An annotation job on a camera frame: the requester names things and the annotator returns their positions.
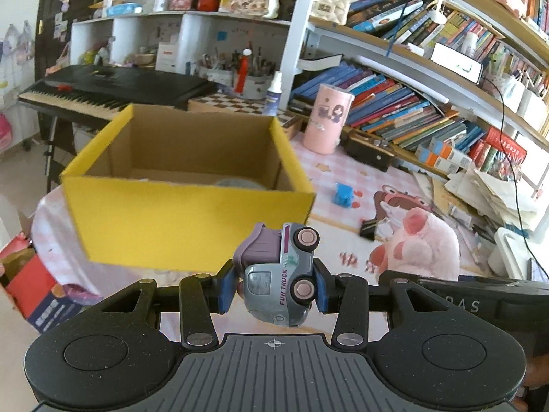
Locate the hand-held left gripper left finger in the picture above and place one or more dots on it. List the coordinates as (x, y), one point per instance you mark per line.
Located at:
(227, 292)

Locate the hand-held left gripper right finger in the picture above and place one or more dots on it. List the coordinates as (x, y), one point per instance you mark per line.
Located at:
(326, 292)

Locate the grey purple toy truck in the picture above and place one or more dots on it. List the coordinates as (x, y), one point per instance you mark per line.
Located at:
(274, 274)

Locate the yellow cardboard box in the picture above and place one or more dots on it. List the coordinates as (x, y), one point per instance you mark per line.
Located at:
(171, 223)

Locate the white storage box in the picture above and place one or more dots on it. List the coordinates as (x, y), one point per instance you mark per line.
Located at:
(510, 253)

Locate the pink plush toy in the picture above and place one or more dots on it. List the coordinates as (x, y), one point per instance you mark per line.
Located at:
(422, 244)

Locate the black binder clip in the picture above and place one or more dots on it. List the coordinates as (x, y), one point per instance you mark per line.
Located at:
(372, 228)

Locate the small blue toy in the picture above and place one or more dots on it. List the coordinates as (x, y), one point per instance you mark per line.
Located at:
(344, 195)

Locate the stack of papers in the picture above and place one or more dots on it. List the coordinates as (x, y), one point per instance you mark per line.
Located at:
(493, 197)

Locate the black case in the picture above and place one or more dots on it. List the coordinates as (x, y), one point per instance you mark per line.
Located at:
(369, 150)

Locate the orange white boxes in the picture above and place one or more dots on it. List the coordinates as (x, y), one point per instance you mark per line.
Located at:
(441, 156)

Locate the red book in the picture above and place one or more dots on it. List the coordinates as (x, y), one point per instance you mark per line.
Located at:
(499, 154)

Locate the blue box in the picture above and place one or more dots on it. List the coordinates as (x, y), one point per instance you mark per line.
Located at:
(60, 313)

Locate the pink cartoon canister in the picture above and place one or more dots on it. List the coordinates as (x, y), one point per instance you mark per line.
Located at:
(327, 120)

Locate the wooden chessboard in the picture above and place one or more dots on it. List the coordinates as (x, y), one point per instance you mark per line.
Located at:
(240, 105)

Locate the row of books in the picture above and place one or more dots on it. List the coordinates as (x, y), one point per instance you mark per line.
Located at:
(538, 8)
(429, 21)
(386, 107)

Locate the white spray bottle blue label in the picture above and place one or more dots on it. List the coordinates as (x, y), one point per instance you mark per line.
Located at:
(272, 94)

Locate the white pen holders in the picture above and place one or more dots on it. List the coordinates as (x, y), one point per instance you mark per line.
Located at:
(521, 98)

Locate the pen holder with pens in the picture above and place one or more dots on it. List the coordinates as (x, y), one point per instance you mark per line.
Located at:
(257, 79)

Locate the red bottle white cap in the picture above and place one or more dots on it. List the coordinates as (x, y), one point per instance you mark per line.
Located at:
(243, 71)

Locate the black keyboard stand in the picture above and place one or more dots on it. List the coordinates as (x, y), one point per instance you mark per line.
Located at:
(50, 141)

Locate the black electronic keyboard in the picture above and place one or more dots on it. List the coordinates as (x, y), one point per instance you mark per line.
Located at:
(116, 81)

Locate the white digital clock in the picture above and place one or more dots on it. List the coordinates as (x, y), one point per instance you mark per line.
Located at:
(457, 63)

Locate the white box red label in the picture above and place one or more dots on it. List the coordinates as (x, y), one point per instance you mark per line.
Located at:
(167, 56)

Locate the wooden bookshelf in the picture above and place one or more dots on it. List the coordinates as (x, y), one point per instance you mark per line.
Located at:
(343, 38)

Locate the white shelf unit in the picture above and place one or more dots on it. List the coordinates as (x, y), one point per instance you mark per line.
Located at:
(193, 30)

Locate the white pearl handbag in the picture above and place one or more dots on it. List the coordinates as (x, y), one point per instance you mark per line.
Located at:
(329, 4)

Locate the blue tissue pack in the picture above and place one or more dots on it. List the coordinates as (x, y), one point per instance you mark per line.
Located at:
(122, 9)

